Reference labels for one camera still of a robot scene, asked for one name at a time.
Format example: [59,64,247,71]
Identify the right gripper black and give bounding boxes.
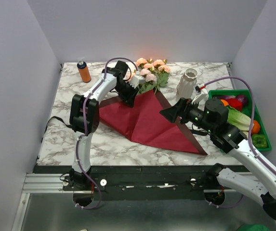
[159,96,215,133]

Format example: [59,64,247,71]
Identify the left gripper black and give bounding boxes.
[114,81,139,108]

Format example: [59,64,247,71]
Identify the dark red wrapping paper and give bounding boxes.
[99,90,207,155]

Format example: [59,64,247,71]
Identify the pink flower bunch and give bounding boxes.
[124,58,171,94]

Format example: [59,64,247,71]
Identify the black ribbon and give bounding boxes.
[40,116,73,142]

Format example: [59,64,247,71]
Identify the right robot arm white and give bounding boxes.
[160,98,276,220]

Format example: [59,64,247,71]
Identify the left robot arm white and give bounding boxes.
[69,58,138,190]

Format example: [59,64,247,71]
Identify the white ribbed vase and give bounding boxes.
[176,68,198,101]

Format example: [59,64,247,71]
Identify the toy eggplant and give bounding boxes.
[213,95,235,101]

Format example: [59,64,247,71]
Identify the orange pump bottle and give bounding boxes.
[77,58,92,83]

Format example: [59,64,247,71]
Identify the toy orange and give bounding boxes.
[220,99,229,106]

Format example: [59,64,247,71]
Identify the toy red pepper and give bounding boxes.
[226,98,243,112]

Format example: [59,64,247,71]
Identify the toy lettuce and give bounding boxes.
[226,105,251,131]

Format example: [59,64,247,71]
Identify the toy purple onion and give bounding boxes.
[235,94,249,107]

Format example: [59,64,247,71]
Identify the green plastic tray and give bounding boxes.
[209,90,272,152]

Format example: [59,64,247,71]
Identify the toy tangerine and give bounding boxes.
[251,120,261,134]

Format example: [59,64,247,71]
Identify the toy green pepper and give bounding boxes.
[251,134,268,149]

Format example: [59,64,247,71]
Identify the green object at bottom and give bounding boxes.
[237,224,270,231]

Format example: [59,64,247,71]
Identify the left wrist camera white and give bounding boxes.
[128,75,145,88]

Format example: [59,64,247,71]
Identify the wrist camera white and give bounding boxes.
[128,75,145,88]
[192,84,208,103]

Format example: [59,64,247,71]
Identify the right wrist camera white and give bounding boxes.
[192,84,208,103]

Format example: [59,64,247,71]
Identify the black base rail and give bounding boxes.
[33,165,249,202]

